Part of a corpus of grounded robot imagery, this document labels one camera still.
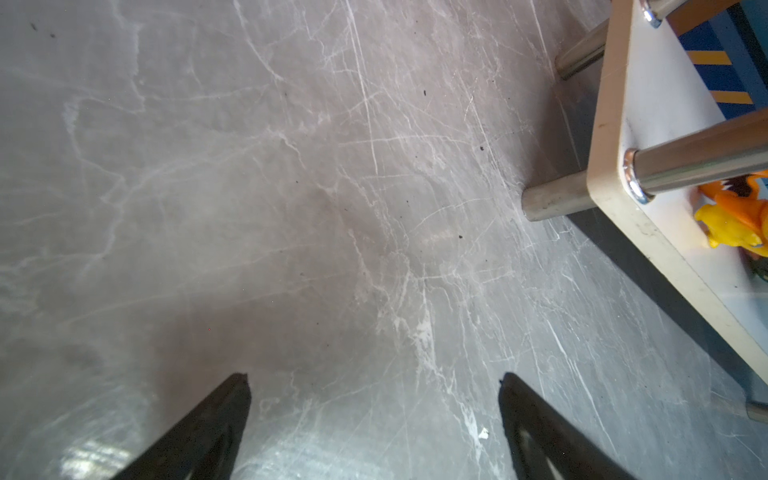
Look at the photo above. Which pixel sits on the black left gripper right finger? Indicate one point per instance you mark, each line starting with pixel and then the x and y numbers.
pixel 543 444

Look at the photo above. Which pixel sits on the pink green monster figure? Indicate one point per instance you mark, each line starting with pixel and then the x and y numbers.
pixel 759 267

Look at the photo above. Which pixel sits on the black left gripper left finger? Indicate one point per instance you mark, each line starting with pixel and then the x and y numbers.
pixel 204 444

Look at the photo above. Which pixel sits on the white two-tier metal shelf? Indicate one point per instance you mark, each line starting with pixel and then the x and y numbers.
pixel 657 135

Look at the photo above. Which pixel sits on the orange yellow dragon figure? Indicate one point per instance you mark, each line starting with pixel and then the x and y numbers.
pixel 736 216

